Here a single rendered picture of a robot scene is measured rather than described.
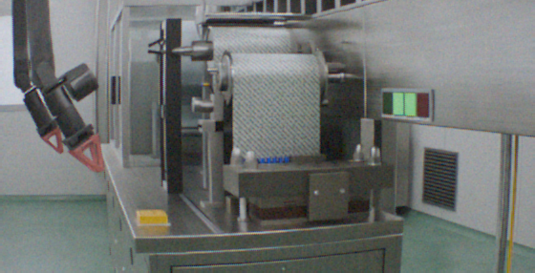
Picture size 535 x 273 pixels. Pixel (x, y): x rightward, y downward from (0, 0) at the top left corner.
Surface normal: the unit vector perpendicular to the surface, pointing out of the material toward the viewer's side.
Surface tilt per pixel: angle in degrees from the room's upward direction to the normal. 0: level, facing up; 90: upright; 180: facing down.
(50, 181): 90
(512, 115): 90
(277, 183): 90
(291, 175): 90
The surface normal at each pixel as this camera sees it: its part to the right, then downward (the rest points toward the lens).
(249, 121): 0.29, 0.05
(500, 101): -0.96, 0.02
